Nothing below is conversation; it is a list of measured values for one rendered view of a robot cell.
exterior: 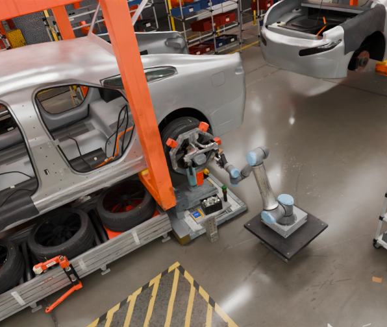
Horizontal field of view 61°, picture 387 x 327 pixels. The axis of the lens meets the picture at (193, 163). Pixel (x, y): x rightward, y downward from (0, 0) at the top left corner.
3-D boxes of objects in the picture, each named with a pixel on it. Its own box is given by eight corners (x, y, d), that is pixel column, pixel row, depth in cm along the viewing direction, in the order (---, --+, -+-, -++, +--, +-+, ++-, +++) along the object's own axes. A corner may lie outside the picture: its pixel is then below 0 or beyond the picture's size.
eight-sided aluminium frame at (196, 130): (214, 161, 401) (208, 121, 369) (217, 163, 397) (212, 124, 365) (174, 179, 384) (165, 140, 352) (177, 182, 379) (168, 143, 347)
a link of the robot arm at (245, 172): (268, 139, 304) (242, 169, 363) (258, 145, 299) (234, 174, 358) (276, 149, 301) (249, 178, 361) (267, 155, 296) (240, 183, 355)
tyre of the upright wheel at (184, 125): (213, 127, 410) (173, 107, 368) (224, 134, 393) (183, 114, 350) (187, 172, 423) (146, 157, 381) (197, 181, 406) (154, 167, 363)
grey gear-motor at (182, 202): (176, 198, 432) (172, 177, 412) (193, 216, 401) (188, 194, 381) (164, 204, 427) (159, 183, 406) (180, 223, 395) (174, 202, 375)
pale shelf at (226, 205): (223, 198, 370) (222, 196, 368) (231, 206, 357) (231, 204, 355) (189, 215, 356) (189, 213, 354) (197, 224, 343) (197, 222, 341)
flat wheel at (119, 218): (134, 186, 434) (128, 172, 420) (167, 206, 394) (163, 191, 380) (91, 217, 399) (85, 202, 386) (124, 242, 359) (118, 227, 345)
